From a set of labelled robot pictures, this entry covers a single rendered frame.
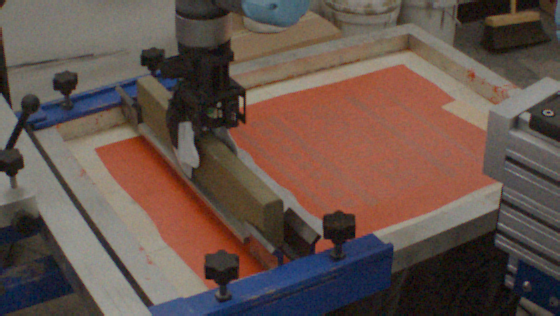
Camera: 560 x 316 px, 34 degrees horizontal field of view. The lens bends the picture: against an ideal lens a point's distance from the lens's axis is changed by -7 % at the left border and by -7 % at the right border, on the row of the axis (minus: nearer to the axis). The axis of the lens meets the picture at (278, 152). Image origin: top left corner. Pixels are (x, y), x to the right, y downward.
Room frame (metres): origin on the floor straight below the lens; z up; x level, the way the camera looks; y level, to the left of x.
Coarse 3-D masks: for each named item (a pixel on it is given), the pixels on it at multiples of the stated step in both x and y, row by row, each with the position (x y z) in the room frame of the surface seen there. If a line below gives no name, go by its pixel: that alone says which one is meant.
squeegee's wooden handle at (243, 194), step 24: (144, 96) 1.33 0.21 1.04; (168, 96) 1.29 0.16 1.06; (144, 120) 1.33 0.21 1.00; (168, 144) 1.25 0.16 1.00; (216, 144) 1.15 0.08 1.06; (216, 168) 1.12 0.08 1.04; (240, 168) 1.09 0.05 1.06; (216, 192) 1.12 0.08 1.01; (240, 192) 1.06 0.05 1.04; (264, 192) 1.03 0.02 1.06; (240, 216) 1.06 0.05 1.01; (264, 216) 1.01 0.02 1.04
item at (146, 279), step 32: (384, 32) 1.69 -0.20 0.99; (416, 32) 1.70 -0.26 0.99; (256, 64) 1.54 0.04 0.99; (288, 64) 1.56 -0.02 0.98; (320, 64) 1.59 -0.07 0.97; (448, 64) 1.59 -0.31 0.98; (480, 64) 1.56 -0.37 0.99; (32, 128) 1.33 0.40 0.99; (64, 128) 1.34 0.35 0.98; (96, 128) 1.37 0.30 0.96; (64, 160) 1.23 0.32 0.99; (96, 192) 1.14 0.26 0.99; (96, 224) 1.06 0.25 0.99; (416, 224) 1.06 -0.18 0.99; (448, 224) 1.06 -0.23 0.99; (480, 224) 1.08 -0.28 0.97; (128, 256) 0.99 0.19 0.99; (416, 256) 1.02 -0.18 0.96; (160, 288) 0.92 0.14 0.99
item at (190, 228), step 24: (456, 120) 1.41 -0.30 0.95; (480, 144) 1.33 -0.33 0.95; (480, 168) 1.26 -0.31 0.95; (432, 192) 1.19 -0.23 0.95; (456, 192) 1.19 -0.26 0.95; (168, 216) 1.13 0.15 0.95; (192, 216) 1.13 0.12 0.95; (216, 216) 1.13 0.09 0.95; (360, 216) 1.13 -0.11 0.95; (384, 216) 1.13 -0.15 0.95; (408, 216) 1.13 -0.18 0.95; (168, 240) 1.07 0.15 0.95; (192, 240) 1.08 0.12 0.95; (216, 240) 1.08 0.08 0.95; (192, 264) 1.02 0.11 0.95; (240, 264) 1.02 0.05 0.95
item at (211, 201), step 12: (144, 132) 1.30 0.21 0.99; (156, 144) 1.26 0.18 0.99; (168, 156) 1.23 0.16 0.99; (180, 168) 1.20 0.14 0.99; (192, 180) 1.16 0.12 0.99; (204, 192) 1.13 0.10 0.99; (216, 204) 1.10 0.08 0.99; (228, 216) 1.08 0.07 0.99; (228, 228) 1.06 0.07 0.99; (240, 228) 1.05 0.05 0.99; (240, 240) 1.03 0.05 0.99
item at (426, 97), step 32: (288, 96) 1.49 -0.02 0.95; (320, 96) 1.49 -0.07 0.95; (416, 96) 1.50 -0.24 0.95; (448, 96) 1.50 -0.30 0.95; (128, 160) 1.28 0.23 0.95; (160, 160) 1.28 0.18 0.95; (256, 160) 1.28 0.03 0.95; (128, 192) 1.19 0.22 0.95; (160, 192) 1.19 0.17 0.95; (192, 192) 1.19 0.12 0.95
